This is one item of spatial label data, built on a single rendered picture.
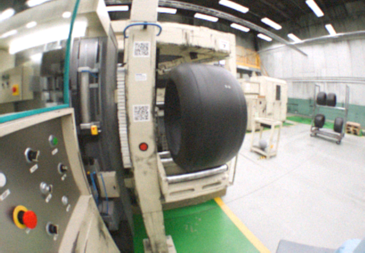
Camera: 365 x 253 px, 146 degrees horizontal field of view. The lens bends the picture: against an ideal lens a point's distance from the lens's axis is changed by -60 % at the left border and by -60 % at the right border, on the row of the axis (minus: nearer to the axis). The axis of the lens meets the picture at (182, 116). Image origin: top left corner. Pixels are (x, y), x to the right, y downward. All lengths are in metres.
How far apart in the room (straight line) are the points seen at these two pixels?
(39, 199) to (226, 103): 0.67
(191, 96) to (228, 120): 0.17
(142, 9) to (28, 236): 0.90
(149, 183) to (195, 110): 0.47
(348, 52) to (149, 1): 11.62
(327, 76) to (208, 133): 11.45
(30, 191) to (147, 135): 0.51
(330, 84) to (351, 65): 2.11
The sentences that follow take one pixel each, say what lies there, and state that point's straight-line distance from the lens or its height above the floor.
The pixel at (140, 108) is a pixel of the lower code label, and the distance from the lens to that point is 0.63.
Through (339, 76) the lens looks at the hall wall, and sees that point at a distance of 11.56.
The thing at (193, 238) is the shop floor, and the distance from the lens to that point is 1.53.
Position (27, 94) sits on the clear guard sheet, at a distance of 0.40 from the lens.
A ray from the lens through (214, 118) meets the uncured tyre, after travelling 0.50.
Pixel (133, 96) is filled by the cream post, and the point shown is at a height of 1.29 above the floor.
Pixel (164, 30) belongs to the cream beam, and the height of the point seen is 1.74.
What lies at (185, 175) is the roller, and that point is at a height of 0.91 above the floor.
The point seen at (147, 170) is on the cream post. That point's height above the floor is 0.93.
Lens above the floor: 1.30
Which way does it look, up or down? 9 degrees down
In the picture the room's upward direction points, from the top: straight up
